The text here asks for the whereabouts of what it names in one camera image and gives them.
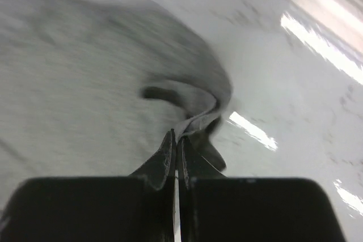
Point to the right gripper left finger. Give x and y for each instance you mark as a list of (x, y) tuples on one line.
[(137, 207)]

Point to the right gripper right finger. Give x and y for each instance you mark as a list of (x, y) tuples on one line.
[(214, 207)]

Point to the grey t shirt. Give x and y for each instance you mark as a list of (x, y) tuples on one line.
[(91, 88)]

